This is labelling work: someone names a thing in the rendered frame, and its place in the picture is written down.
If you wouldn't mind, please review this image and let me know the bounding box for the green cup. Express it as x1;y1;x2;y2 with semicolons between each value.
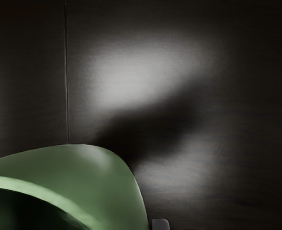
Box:
0;143;149;230

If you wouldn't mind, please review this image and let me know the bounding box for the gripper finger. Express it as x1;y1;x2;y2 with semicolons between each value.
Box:
151;218;170;230

